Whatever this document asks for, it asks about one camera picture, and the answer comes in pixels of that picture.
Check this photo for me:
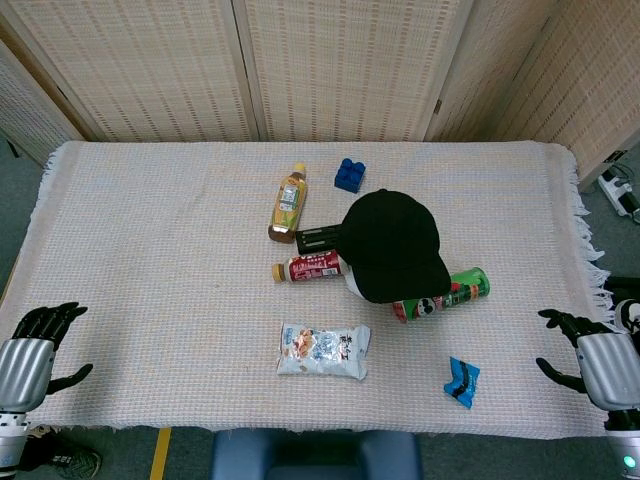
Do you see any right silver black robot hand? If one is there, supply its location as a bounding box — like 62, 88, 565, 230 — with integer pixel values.
535, 308, 640, 412

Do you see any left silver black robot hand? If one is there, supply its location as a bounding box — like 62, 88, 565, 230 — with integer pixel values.
0, 301, 95, 414

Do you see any black baseball cap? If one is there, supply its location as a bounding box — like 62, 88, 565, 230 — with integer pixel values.
337, 188, 452, 305

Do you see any black sneaker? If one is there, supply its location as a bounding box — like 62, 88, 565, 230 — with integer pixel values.
22, 433, 104, 480

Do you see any blue snack packet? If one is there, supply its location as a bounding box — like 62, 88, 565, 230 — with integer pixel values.
443, 356, 481, 410

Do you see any green Pringles can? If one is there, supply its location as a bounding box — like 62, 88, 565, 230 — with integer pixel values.
392, 266, 491, 324

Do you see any yellow floor tape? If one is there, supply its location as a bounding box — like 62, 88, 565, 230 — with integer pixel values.
149, 427, 173, 480

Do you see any pale woven tablecloth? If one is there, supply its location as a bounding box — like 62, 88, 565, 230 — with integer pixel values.
0, 140, 612, 434

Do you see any white power strip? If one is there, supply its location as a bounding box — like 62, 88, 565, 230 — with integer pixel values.
598, 167, 640, 219

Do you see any woven folding screen panel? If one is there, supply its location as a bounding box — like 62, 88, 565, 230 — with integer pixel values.
232, 0, 474, 144
0, 0, 261, 144
424, 0, 574, 144
0, 42, 84, 166
509, 0, 640, 194

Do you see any white peanut snack bag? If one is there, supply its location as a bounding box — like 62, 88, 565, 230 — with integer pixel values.
276, 322, 372, 382

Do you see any red label milk tea bottle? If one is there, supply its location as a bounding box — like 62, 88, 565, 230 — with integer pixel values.
271, 249, 351, 285

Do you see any yellow tea bottle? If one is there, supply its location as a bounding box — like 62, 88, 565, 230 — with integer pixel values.
267, 162, 309, 245

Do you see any blue building block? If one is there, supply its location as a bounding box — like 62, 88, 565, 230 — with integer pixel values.
334, 157, 367, 194

